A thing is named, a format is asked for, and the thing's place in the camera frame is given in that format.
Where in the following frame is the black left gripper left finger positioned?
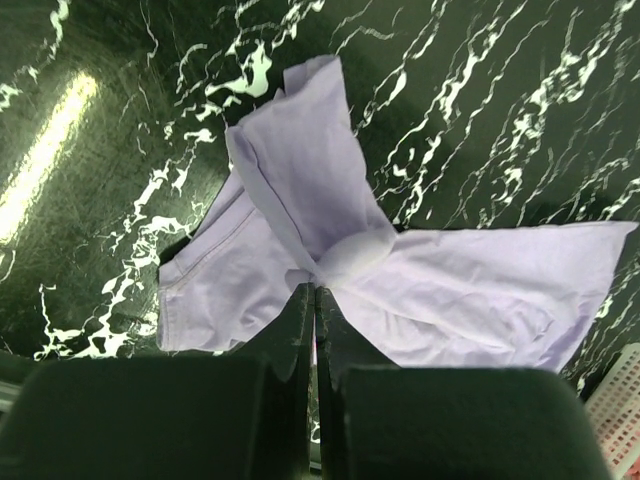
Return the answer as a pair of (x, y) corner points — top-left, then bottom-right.
(1, 285), (314, 479)

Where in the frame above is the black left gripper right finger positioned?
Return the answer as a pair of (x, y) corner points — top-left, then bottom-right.
(315, 289), (610, 479)

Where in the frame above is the purple t shirt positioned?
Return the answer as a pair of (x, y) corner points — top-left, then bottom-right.
(157, 55), (635, 372)

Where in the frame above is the white plastic laundry basket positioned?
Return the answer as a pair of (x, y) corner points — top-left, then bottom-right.
(585, 343), (639, 479)

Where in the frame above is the red t shirt in basket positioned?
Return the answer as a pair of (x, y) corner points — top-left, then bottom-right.
(606, 443), (639, 479)

